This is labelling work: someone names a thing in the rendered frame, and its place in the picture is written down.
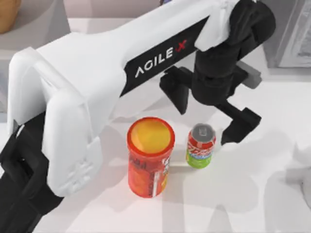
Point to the red and green can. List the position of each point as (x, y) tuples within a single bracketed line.
[(200, 148)]

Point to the orange cylindrical canister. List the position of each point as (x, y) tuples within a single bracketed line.
[(149, 160)]

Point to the pale grey cabinet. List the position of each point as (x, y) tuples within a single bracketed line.
[(294, 31)]

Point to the tan rounded basket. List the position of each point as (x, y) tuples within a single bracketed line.
[(8, 14)]

